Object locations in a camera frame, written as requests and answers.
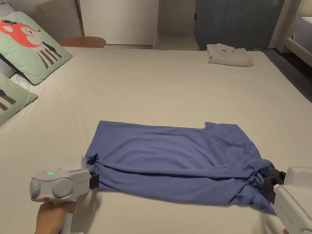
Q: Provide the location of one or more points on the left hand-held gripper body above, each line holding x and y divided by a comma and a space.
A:
61, 185

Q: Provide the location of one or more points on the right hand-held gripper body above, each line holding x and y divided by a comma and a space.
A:
292, 195

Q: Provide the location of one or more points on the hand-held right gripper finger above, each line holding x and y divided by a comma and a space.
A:
275, 173

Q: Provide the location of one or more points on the blue shirt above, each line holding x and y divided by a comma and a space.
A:
170, 158

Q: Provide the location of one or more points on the person's left hand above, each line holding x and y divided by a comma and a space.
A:
52, 217

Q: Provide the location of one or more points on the green cushion with fox print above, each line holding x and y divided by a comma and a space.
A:
12, 102
31, 46

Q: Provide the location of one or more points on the folded white garment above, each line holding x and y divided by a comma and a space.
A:
228, 55

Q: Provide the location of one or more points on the bed with beige sheet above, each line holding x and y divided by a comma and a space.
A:
156, 92

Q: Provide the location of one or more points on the padded beige headboard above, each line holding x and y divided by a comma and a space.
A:
61, 19

